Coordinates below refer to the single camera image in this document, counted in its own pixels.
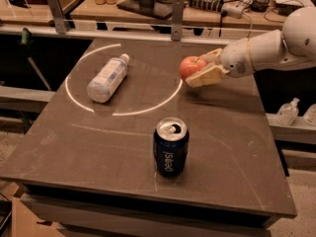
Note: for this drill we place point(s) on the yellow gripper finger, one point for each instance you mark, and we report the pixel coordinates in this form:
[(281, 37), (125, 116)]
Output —
[(211, 74), (212, 56)]

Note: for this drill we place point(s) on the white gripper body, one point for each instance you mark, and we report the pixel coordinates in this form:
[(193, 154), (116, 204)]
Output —
[(235, 59)]

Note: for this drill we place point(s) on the red apple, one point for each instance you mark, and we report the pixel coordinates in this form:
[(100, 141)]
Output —
[(190, 65)]

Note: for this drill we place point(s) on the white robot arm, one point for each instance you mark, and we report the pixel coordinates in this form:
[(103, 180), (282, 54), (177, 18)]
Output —
[(292, 48)]

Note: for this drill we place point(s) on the clear sanitizer bottle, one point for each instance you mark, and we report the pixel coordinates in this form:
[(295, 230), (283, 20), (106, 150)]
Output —
[(288, 112)]

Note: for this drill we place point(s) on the clear plastic bottle white cap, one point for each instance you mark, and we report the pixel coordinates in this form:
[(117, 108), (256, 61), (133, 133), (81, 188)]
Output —
[(105, 83)]

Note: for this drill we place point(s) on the white power adapter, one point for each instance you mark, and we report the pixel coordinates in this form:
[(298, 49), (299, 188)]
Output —
[(233, 10)]

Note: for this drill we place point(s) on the black power strip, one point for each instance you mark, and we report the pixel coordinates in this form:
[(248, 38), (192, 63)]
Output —
[(207, 5)]

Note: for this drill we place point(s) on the blue pepsi can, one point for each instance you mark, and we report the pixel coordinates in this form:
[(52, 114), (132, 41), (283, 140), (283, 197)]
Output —
[(170, 146)]

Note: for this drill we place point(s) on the black monitor stand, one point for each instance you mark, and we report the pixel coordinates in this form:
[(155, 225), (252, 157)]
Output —
[(149, 8)]

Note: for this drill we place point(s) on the right metal bracket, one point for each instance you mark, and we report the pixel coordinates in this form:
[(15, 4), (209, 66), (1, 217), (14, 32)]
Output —
[(177, 19)]

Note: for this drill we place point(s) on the metal bracket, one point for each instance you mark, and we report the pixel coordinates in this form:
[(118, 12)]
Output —
[(60, 23), (177, 19)]

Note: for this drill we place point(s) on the left metal bracket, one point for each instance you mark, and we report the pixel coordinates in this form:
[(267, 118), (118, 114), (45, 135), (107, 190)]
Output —
[(60, 23)]

